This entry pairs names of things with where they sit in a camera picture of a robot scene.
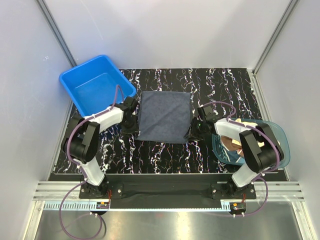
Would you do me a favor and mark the small connector board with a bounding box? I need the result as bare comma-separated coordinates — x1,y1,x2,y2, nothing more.
231,202,247,212
96,201,110,210

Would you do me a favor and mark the translucent teal plastic basket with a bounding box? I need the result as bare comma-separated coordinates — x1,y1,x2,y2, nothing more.
212,118,290,168

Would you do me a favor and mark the brown towel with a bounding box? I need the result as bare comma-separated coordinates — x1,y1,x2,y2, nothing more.
220,136,244,157

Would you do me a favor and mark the left aluminium frame post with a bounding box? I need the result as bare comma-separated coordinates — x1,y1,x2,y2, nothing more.
35,0,77,67

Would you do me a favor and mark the aluminium front rail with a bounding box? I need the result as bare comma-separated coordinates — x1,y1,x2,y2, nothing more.
33,181,304,212

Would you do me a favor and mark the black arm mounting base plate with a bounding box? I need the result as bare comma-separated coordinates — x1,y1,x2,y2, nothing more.
79,173,257,201

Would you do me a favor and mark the yellow towel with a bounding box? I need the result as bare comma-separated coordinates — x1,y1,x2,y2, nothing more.
231,118,265,148

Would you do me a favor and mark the right small connector board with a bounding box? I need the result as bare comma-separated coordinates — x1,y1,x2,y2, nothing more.
231,202,247,212

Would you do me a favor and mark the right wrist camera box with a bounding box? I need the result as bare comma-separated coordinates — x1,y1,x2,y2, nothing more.
197,106,218,122

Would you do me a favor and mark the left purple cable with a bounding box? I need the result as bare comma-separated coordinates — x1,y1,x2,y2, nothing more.
57,84,126,238

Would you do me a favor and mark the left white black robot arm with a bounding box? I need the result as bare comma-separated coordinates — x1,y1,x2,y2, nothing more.
61,96,139,198

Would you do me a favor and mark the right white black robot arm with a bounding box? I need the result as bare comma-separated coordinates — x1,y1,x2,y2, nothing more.
185,106,285,199

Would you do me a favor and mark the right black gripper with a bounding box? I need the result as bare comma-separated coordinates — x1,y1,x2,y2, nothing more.
183,116,206,142

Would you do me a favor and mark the blue plastic bin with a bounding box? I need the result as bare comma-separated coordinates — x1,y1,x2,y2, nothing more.
59,54,137,117

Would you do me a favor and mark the right aluminium frame post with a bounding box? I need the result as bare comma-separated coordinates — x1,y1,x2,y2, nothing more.
252,0,301,75

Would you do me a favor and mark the aluminium frame post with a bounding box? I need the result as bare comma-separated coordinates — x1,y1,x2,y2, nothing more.
252,0,301,75
35,0,77,67

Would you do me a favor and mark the dark grey-blue towel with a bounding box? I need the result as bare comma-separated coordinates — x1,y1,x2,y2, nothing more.
136,91,193,144

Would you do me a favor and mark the left small connector board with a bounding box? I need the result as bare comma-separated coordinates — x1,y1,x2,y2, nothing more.
96,201,110,210

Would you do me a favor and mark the purple cable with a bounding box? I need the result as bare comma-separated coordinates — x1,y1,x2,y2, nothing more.
199,101,283,216
57,84,126,238

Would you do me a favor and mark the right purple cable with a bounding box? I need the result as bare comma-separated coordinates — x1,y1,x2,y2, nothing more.
199,101,283,216

